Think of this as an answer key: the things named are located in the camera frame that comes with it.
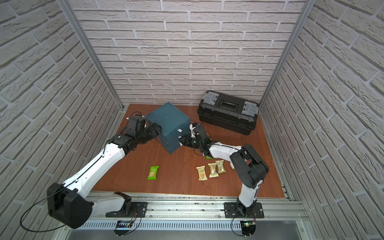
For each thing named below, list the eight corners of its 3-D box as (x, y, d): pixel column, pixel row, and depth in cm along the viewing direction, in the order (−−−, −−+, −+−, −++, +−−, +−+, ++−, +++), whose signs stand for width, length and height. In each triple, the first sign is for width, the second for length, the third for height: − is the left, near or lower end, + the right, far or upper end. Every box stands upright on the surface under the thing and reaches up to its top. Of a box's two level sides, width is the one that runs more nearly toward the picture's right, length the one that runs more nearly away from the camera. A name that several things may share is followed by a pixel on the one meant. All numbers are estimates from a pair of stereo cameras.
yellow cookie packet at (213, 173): (208, 177, 86) (209, 176, 84) (208, 164, 91) (208, 162, 89) (218, 177, 86) (218, 176, 84) (217, 164, 91) (217, 162, 89)
